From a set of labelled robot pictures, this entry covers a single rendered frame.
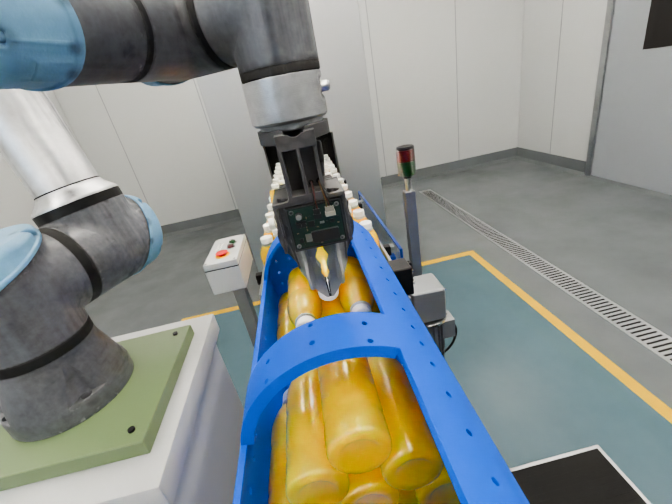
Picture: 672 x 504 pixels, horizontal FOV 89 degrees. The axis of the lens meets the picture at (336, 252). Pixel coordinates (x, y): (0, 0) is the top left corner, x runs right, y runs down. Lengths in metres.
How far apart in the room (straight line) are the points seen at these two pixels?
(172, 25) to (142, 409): 0.42
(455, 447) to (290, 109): 0.31
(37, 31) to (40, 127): 0.33
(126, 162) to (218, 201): 1.25
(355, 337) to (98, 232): 0.38
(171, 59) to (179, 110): 4.82
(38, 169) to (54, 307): 0.18
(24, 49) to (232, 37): 0.15
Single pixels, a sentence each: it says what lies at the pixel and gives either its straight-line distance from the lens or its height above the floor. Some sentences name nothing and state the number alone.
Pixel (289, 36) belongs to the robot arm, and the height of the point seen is 1.53.
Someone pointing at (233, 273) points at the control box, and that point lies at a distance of 1.04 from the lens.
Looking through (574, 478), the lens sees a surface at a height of 0.15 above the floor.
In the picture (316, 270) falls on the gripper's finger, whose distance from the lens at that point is 0.42.
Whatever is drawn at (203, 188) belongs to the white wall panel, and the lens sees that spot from 5.28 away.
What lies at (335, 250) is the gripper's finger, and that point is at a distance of 0.40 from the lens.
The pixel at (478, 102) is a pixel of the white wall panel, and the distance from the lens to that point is 5.73.
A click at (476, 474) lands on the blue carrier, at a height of 1.21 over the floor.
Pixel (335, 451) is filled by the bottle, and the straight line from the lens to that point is 0.39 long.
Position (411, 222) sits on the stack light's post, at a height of 0.98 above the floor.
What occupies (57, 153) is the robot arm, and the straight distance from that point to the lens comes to 0.60.
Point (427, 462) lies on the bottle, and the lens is 0.44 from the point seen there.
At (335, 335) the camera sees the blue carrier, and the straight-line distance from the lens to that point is 0.40.
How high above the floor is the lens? 1.49
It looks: 25 degrees down
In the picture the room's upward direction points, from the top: 12 degrees counter-clockwise
